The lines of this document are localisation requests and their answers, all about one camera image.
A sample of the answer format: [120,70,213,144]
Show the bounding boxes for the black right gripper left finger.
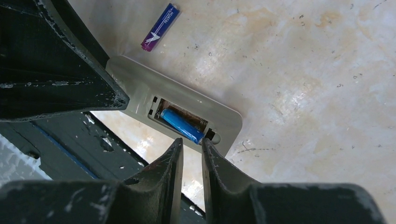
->
[0,138,183,224]

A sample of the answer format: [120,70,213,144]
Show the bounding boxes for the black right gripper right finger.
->
[202,138,386,224]

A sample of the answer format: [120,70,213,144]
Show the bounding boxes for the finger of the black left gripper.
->
[0,0,130,121]

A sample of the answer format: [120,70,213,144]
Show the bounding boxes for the purple blue AAA battery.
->
[141,3,180,52]

